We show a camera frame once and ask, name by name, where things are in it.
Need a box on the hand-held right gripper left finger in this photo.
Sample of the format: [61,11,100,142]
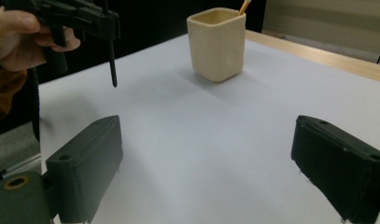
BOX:
[45,114,124,224]

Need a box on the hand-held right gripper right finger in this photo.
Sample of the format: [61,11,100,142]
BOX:
[290,114,380,224]

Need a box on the beige square cup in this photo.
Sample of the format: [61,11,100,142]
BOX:
[186,7,247,83]

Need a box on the dark-handled brush with orange ferrule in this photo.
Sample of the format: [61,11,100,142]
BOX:
[236,0,252,17]

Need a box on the white table mat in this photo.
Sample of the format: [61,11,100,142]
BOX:
[37,31,380,224]

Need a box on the left hand-held gripper cable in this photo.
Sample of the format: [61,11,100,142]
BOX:
[23,66,42,143]

